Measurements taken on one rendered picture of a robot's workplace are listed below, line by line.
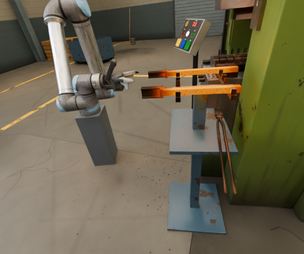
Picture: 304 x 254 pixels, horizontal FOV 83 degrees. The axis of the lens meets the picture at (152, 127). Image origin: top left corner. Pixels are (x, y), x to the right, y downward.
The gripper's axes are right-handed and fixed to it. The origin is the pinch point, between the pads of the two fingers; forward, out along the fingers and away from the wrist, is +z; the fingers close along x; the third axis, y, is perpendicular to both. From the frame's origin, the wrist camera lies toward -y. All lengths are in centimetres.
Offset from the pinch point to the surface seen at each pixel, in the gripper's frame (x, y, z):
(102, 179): -11, 103, -52
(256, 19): -6, -20, 58
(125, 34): -921, 71, -244
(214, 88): 25.8, -0.7, 35.9
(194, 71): 1.7, -0.3, 30.2
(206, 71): 1.7, -0.1, 36.2
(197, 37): -79, -5, 40
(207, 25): -82, -12, 48
